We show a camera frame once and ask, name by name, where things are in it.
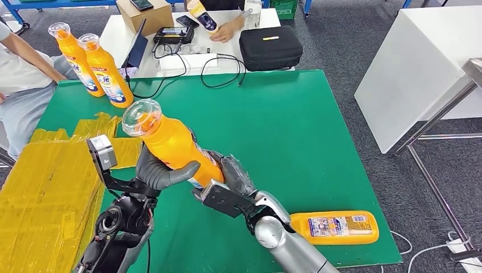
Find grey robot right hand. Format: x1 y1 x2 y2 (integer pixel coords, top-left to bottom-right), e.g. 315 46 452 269
208 150 257 198

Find black tablet cable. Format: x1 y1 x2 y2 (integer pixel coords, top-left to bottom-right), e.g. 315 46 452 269
125 42 188 100

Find brown cardboard box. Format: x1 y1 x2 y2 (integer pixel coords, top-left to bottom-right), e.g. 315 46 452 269
115 0 174 36

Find black smartphone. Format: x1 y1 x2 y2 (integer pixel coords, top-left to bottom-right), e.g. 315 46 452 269
129 0 155 12
175 15 200 30

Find blue steel rack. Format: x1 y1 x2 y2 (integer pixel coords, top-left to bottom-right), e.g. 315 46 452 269
303 0 412 18
0 0 118 30

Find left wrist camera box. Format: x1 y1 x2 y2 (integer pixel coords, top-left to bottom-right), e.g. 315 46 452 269
86 134 118 172

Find white cable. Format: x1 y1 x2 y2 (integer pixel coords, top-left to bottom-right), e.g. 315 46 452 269
389 230 413 255
406 233 471 273

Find black carrying case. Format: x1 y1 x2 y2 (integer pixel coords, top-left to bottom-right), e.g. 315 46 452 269
239 25 304 72

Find black controller with screen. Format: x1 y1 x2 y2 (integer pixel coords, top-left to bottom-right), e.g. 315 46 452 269
153 26 195 45

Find black looped cable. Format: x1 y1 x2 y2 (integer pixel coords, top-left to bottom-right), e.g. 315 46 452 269
200 53 247 89

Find person's left hand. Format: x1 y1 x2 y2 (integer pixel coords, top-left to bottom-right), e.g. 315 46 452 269
210 15 246 44

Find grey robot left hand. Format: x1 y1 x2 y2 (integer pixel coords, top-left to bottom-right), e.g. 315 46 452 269
135 143 201 191

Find green table mat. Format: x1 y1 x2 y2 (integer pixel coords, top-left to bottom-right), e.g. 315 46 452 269
35 69 404 273

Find green plastic crate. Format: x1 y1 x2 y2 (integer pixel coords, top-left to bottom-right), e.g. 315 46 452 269
269 0 299 20

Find steel table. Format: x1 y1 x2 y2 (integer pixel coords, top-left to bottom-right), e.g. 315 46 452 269
393 57 482 251

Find white table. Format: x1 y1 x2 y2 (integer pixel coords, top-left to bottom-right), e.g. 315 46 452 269
354 5 482 155

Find dark blue tablet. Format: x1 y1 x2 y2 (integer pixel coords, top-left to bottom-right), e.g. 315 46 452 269
121 18 149 70

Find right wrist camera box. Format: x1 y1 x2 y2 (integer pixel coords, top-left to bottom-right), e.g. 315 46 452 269
200 179 257 220

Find flat white box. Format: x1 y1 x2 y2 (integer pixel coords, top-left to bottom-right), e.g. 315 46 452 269
158 53 219 72

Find yellow drink bottle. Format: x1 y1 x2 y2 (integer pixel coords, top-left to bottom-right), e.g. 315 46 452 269
187 0 218 35

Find seated person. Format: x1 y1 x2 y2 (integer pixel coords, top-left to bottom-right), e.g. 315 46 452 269
0 20 80 161

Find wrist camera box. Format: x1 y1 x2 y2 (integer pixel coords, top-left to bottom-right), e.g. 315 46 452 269
200 179 257 220
86 134 118 172

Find clear safety glasses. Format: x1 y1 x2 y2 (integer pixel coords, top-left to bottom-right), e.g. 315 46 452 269
177 43 211 55

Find person in dark shirt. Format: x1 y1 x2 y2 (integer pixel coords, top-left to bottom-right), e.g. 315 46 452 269
184 0 246 44

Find orange detergent bottle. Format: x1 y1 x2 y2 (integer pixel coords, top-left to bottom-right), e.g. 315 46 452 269
290 210 380 246
77 33 134 109
121 98 226 189
48 22 106 98

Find white power strip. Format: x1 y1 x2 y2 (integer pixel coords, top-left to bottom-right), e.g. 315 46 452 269
445 237 482 273

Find clear cup with handle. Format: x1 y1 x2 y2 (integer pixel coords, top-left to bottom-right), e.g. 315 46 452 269
243 0 263 29

